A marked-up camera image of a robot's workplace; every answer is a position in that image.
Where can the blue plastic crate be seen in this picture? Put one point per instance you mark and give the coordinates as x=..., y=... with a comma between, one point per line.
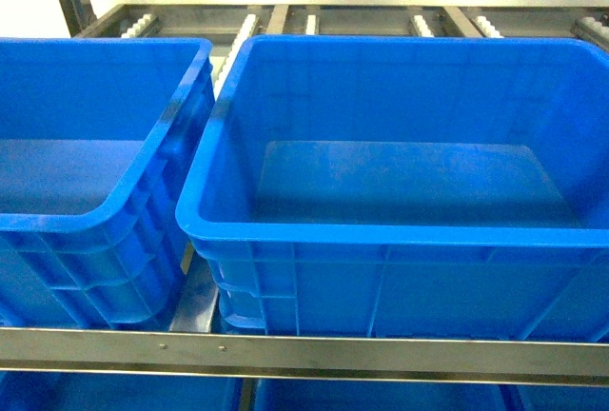
x=97, y=139
x=388, y=187

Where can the blue crate lower left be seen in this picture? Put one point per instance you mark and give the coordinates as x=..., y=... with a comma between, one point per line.
x=65, y=391

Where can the blue plastic crate left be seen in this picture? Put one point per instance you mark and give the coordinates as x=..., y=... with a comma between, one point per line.
x=97, y=139

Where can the metal roller shelf rack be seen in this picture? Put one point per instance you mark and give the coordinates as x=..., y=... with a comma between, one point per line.
x=299, y=358

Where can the blue plastic crate centre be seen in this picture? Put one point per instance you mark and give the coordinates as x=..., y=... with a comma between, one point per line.
x=388, y=187

